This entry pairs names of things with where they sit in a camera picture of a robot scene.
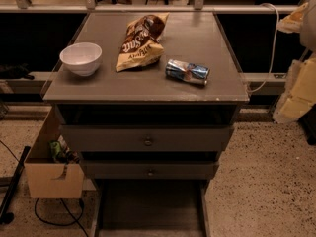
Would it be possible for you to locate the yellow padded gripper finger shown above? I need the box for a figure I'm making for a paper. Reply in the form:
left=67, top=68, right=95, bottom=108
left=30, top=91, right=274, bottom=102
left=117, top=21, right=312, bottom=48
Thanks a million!
left=276, top=2, right=309, bottom=34
left=273, top=58, right=316, bottom=123

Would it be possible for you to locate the blue silver redbull can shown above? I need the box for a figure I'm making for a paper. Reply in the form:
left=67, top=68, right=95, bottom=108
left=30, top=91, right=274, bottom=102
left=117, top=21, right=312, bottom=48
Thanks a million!
left=165, top=59, right=210, bottom=86

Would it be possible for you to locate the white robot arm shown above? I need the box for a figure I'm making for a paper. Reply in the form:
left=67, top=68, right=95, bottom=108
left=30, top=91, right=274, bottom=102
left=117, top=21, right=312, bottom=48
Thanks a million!
left=273, top=0, right=316, bottom=123

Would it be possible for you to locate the grey middle drawer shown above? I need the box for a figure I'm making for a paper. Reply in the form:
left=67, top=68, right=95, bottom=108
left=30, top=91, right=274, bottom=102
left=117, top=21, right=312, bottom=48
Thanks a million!
left=80, top=160, right=219, bottom=180

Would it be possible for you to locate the grey drawer cabinet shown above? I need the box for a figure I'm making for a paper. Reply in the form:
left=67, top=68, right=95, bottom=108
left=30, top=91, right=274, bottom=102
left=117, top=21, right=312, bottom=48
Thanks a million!
left=42, top=11, right=250, bottom=183

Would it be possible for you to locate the grey upper drawer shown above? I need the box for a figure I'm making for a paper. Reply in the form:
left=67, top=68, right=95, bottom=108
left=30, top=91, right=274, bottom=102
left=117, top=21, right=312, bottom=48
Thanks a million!
left=60, top=125, right=233, bottom=152

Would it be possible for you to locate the open grey bottom drawer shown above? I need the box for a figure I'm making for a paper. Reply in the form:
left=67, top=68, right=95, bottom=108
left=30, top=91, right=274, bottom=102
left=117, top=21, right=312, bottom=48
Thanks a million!
left=90, top=180, right=211, bottom=237

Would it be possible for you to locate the brown yellow snack bag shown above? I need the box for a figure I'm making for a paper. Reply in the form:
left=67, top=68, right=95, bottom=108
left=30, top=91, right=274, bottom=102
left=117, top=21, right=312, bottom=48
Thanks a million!
left=116, top=13, right=169, bottom=72

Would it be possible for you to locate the white bowl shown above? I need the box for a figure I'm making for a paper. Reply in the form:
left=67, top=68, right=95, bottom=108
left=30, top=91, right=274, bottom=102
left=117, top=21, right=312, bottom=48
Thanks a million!
left=59, top=42, right=103, bottom=77

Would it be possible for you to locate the green packet in box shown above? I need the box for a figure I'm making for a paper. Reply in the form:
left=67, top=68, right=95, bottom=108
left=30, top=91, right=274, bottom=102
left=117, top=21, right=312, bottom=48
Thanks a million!
left=49, top=141, right=63, bottom=162

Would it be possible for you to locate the cardboard box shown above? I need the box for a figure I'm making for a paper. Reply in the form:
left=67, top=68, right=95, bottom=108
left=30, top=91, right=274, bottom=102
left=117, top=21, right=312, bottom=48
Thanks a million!
left=24, top=109, right=84, bottom=198

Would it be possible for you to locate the black pole stand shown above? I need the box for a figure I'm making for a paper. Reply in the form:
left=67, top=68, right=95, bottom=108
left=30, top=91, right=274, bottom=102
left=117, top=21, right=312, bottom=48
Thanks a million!
left=0, top=146, right=31, bottom=224

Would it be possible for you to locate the white hanging cable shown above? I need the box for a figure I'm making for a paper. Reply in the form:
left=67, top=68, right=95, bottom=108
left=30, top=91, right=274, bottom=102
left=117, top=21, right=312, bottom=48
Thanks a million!
left=246, top=2, right=280, bottom=94

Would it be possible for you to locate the black object on rail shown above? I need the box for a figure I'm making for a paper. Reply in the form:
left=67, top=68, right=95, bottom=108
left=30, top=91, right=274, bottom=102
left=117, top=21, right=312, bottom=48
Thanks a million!
left=0, top=63, right=35, bottom=80

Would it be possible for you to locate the black floor cable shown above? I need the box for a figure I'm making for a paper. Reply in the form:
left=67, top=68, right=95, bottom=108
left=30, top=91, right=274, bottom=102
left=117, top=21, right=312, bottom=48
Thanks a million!
left=34, top=197, right=90, bottom=237

